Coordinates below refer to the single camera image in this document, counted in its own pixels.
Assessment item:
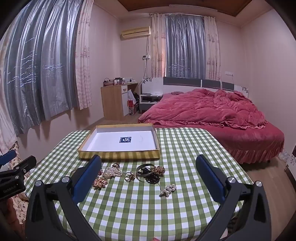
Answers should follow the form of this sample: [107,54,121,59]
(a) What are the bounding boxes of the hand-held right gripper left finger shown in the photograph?
[25,154,102,241]

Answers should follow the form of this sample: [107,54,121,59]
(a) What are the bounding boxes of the narrow pink floral curtain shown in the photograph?
[151,13,166,78]
[203,15,222,82]

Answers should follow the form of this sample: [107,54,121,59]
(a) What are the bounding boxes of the copper bead hair clip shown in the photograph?
[152,165,165,177]

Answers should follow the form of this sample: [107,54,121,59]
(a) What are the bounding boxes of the pale pink sheer curtain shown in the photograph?
[0,35,19,154]

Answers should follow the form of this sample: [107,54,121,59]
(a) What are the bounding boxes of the large pearl cluster hair clip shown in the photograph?
[103,166,123,179]

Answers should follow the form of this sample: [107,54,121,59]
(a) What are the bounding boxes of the white nightstand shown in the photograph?
[139,92,163,114]

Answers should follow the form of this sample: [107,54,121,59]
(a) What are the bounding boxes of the air conditioner cable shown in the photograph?
[143,36,150,78]

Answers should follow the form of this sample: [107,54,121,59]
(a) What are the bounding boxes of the white floral cabinet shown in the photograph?
[285,146,296,181]

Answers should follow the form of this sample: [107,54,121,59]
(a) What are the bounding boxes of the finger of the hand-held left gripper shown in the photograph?
[0,150,17,166]
[0,156,37,179]

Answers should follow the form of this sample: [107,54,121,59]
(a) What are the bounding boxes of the gold cardboard box tray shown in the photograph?
[77,123,161,161]

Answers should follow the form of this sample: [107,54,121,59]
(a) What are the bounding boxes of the red shopping bag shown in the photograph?
[128,100,137,116]

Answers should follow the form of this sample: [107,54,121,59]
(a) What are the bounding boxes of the small pearl hair clip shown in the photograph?
[159,184,177,198]

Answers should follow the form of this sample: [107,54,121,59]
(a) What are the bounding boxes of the red quilt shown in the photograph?
[139,89,267,128]

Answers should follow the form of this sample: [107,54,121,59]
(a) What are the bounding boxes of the white and grey headboard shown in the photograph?
[141,76,249,99]

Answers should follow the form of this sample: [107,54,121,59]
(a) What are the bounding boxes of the large grey curtain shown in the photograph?
[3,0,84,135]

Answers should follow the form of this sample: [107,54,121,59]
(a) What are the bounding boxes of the wooden desk cabinet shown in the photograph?
[100,83,139,121]

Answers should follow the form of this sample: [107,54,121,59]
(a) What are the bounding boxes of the green checkered tablecloth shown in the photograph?
[24,127,253,241]

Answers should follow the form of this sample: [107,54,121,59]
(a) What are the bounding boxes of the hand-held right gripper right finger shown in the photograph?
[195,154,272,241]

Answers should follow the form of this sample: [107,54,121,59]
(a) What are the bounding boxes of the floral cloth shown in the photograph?
[7,141,31,224]

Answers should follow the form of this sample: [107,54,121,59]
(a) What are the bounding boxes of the black bead bracelet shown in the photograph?
[139,167,161,185]

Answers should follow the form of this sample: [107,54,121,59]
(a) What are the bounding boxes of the clear plastic bottles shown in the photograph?
[278,148,291,162]

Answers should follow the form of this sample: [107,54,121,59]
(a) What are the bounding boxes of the round red bed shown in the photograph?
[137,88,285,164]

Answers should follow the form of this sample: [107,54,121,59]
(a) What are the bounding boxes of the silver bangle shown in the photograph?
[136,163,155,178]

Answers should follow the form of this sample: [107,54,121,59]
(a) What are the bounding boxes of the small grey curtain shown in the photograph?
[164,14,206,80]

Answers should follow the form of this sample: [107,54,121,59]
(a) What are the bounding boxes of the wide pink floral curtain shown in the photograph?
[73,0,94,111]

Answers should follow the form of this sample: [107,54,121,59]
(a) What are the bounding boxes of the wall air conditioner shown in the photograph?
[120,26,151,39]

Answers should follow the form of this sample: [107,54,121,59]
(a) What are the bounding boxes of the rose gold flower brooch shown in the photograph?
[93,178,109,189]

